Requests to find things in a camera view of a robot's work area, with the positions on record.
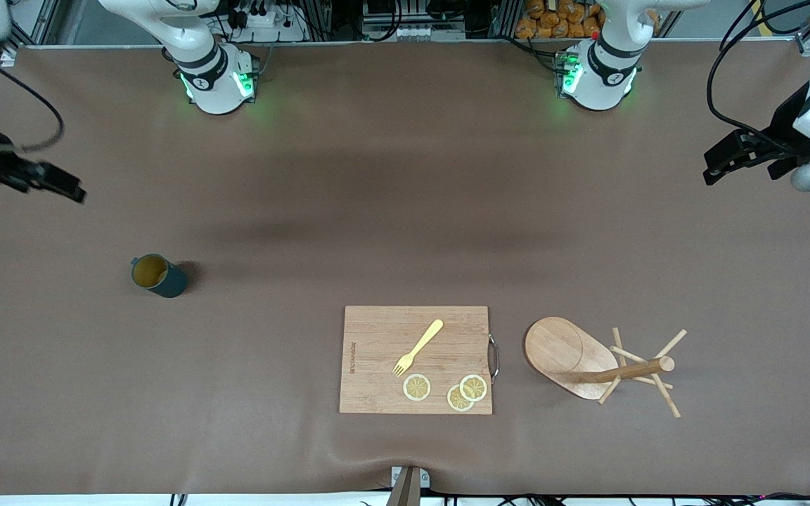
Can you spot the bamboo cutting board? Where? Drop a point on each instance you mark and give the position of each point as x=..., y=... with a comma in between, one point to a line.
x=377, y=372

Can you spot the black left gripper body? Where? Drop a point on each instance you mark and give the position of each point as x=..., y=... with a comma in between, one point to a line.
x=782, y=131

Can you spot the white power strip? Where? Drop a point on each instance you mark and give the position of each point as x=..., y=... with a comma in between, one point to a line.
x=264, y=21
x=412, y=31

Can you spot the wooden mug tree rack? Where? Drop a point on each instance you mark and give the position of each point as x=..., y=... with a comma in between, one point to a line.
x=553, y=348

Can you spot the teal cup yellow inside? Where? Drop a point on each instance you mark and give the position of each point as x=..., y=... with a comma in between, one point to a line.
x=166, y=281

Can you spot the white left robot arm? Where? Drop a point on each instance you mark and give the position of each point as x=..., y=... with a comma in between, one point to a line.
x=605, y=70

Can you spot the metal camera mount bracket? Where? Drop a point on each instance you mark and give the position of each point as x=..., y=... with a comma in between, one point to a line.
x=408, y=488

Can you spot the pile of bread rolls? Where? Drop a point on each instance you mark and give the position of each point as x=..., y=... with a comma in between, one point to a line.
x=560, y=17

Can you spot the yellow plastic fork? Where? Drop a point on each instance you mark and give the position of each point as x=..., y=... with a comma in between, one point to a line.
x=419, y=346

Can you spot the lemon slice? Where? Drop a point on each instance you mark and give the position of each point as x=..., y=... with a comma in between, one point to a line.
x=474, y=387
x=456, y=400
x=417, y=387

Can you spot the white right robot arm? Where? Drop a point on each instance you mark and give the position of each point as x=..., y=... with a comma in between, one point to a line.
x=211, y=77

